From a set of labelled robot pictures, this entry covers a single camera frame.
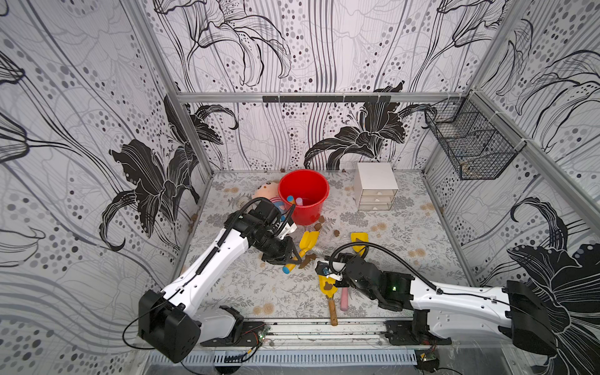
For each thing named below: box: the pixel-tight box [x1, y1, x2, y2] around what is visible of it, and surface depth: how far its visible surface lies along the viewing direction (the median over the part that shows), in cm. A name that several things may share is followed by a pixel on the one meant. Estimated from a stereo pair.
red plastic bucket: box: [278, 168, 330, 226], surface depth 93 cm
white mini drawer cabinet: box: [354, 161, 400, 211], surface depth 100 cm
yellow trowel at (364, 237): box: [350, 232, 370, 257], surface depth 96 cm
